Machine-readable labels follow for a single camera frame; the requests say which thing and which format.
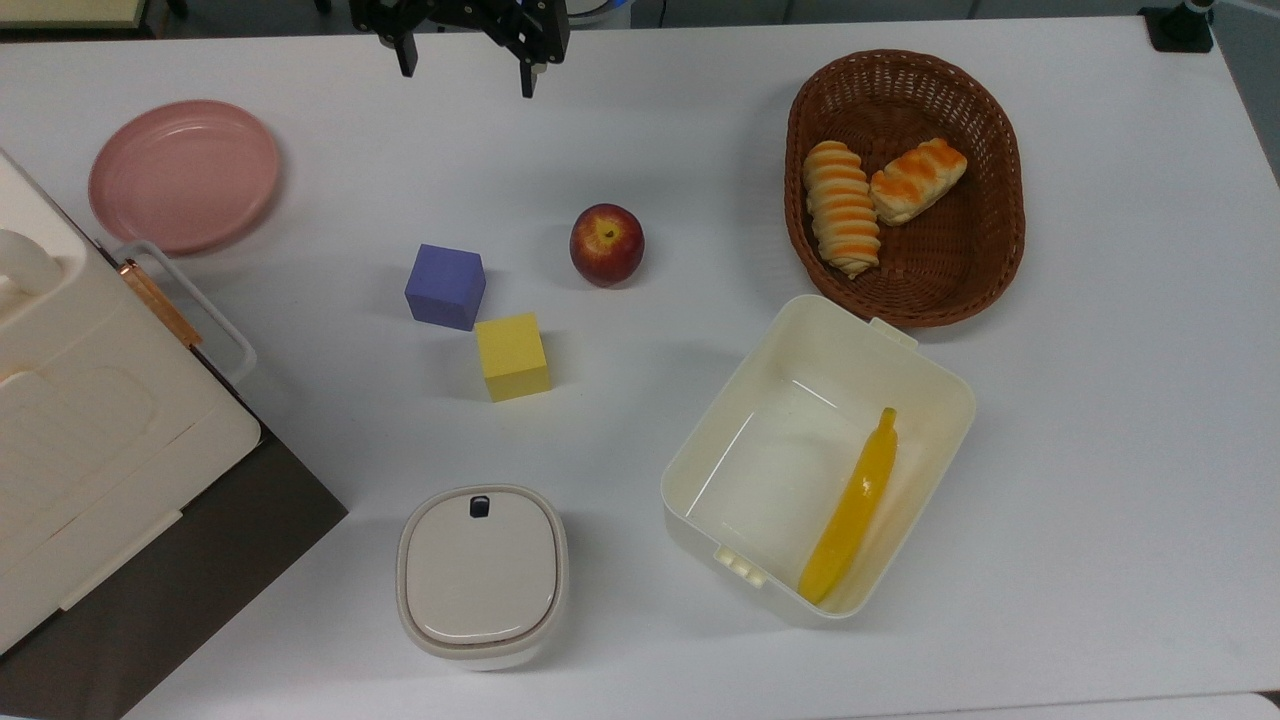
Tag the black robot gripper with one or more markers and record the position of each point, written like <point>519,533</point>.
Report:
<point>500,18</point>

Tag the long striped bread roll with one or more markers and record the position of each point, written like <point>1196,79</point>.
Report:
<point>842,208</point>

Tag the short glazed bread roll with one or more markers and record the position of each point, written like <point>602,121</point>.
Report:
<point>917,181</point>

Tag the blue round object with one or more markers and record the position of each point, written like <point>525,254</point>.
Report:
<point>605,6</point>

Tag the purple foam cube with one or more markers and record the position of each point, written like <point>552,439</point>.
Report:
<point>445,287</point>

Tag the red apple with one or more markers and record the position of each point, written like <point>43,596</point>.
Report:
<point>606,245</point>

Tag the yellow foam cube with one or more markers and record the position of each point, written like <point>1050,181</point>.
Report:
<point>512,357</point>

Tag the pink plate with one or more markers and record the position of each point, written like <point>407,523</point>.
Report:
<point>184,175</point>

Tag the beige side table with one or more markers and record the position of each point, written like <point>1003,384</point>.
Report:
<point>65,12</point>

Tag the cream plastic storage box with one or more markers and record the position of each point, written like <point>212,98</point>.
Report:
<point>770,470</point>

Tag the white lidded container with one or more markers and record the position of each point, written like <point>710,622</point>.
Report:
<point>482,573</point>

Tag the brown wicker basket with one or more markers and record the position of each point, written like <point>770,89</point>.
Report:
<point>950,270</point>

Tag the white countertop oven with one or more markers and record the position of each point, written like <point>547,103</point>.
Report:
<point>90,440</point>

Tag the dark glass oven door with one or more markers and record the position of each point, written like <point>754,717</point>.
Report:
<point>200,560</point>

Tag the yellow toy banana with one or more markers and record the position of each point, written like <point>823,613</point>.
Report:
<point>855,510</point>

